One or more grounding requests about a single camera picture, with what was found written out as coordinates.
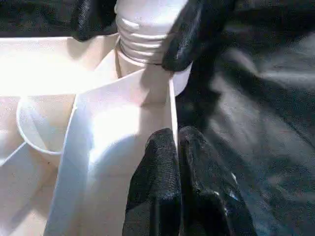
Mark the white plastic table top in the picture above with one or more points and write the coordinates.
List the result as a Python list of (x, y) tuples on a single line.
[(73, 123)]

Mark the white plastic table leg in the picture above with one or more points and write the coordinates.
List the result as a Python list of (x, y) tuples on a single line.
[(147, 32)]

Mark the black mat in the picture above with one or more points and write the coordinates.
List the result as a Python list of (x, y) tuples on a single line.
[(258, 110)]

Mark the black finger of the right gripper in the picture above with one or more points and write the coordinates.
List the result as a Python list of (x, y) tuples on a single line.
[(192, 37), (96, 19)]

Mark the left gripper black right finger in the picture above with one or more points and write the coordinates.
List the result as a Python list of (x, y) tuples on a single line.
[(204, 191)]

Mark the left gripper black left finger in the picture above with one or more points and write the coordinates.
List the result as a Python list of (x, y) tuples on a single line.
[(157, 184)]

